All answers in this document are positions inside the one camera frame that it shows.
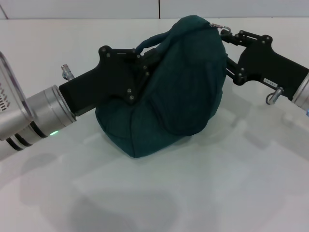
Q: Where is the dark teal lunch bag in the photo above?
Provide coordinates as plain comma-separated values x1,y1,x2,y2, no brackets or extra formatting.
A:
95,15,229,159

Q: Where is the left wrist metal connector plug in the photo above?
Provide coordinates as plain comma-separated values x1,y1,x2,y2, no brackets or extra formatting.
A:
60,64,74,81

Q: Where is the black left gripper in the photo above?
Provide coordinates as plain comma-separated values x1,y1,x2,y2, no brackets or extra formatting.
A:
59,45,161,116

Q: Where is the metal zipper pull ring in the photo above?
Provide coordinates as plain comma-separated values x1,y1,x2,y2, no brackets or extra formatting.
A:
210,23,232,34

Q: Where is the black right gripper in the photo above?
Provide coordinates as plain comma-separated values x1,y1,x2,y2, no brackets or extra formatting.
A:
221,30,309,100

